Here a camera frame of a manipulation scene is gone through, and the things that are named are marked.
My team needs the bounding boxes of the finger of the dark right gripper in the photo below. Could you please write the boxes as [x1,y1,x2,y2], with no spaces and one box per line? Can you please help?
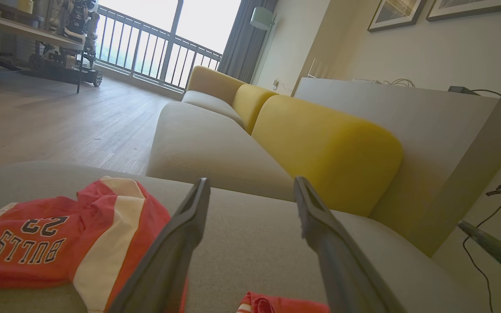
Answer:
[458,221,501,281]

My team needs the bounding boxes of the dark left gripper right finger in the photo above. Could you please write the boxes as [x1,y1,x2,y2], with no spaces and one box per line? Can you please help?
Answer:
[294,176,407,313]

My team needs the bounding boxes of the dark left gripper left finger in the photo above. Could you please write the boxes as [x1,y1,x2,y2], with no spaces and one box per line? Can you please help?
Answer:
[107,177,211,313]

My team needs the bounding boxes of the red Bulls jersey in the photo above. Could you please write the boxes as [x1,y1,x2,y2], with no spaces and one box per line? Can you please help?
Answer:
[236,291,330,313]

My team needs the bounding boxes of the red Bulls shorts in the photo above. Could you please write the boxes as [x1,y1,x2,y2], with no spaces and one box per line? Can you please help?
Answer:
[0,176,188,313]

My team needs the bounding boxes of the grey sofa seat cushion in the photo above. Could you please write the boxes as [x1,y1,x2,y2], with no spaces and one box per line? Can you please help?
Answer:
[182,90,244,127]
[0,162,490,313]
[146,102,294,201]

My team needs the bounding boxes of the yellow sofa back cushion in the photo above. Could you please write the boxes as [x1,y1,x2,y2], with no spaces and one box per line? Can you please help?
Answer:
[232,83,278,134]
[186,65,247,105]
[251,95,403,217]

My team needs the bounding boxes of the grey side cabinet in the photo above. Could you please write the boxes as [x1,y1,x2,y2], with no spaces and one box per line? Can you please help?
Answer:
[294,77,501,257]

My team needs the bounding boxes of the black power adapter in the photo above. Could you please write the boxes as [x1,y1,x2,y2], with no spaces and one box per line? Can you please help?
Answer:
[448,86,481,96]

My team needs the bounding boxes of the metal balcony railing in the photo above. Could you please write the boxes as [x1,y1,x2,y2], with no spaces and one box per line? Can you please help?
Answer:
[94,3,224,93]

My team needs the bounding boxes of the grey curtain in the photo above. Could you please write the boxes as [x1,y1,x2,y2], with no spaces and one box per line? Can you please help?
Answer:
[218,0,279,84]

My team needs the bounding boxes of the black wheeled background robot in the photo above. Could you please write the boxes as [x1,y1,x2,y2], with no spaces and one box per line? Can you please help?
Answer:
[29,0,103,87]

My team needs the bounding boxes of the pale green floor lamp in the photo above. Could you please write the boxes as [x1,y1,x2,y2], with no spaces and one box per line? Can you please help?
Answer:
[250,6,277,85]

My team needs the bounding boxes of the wooden table black legs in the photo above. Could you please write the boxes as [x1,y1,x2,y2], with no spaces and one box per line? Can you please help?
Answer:
[0,12,86,94]

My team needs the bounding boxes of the dark framed wall picture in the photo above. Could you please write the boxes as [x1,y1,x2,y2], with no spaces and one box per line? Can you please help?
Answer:
[367,0,428,33]
[426,0,501,22]

